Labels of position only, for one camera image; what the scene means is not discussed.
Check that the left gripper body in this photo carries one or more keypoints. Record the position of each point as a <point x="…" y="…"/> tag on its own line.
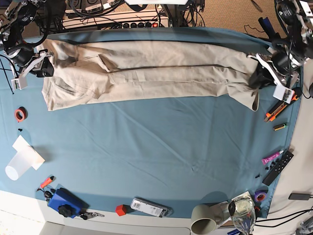
<point x="286" y="64"/>

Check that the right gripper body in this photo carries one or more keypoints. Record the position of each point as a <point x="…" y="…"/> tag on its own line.
<point x="21" y="57"/>

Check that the beige T-shirt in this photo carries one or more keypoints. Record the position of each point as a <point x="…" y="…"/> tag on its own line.
<point x="132" y="70"/>

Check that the orange utility knife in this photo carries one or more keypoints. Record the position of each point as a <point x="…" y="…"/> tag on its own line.
<point x="278" y="108"/>

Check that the yellow green battery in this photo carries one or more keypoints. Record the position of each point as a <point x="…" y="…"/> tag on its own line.
<point x="279" y="127"/>

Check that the red tape roll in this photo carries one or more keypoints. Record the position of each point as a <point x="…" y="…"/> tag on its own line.
<point x="20" y="114"/>

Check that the white paper note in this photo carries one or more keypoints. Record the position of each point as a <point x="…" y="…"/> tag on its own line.
<point x="28" y="152"/>

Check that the black remote control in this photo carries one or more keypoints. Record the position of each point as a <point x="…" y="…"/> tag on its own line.
<point x="278" y="168"/>

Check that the pink glue tube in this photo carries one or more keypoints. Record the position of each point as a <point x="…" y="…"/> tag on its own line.
<point x="271" y="157"/>

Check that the translucent plastic cup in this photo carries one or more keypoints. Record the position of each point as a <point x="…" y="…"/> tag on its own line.
<point x="17" y="167"/>

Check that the black power strip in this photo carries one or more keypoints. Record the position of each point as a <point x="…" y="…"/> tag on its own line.
<point x="140" y="25"/>

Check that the red marker pen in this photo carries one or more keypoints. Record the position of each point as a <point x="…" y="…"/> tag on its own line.
<point x="46" y="182"/>

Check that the purple tape roll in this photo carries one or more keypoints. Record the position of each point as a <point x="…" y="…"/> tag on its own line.
<point x="260" y="195"/>

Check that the black power adapter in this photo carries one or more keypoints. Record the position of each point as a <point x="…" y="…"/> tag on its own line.
<point x="300" y="196"/>

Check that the blue table cloth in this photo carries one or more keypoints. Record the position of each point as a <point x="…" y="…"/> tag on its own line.
<point x="179" y="152"/>

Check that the clear wine glass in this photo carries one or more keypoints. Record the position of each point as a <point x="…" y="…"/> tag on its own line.
<point x="242" y="213"/>

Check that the blue box with knob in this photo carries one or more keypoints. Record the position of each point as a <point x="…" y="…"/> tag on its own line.
<point x="66" y="203"/>

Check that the grey ceramic mug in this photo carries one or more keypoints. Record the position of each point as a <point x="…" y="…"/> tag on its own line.
<point x="204" y="219"/>

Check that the red cube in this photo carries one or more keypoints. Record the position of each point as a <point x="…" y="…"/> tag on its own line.
<point x="121" y="210"/>

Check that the clear plastic packaged item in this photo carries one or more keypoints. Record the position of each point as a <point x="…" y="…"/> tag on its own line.
<point x="150" y="208"/>

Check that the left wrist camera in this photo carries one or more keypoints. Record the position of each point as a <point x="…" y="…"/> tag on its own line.
<point x="35" y="65"/>

